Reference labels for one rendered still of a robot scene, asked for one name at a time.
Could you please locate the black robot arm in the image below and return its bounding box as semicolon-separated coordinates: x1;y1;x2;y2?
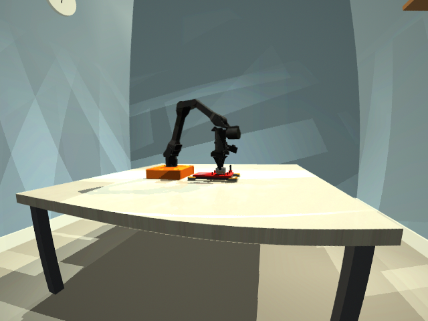
163;99;241;167

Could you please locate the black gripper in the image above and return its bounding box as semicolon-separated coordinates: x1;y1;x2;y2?
211;140;229;170

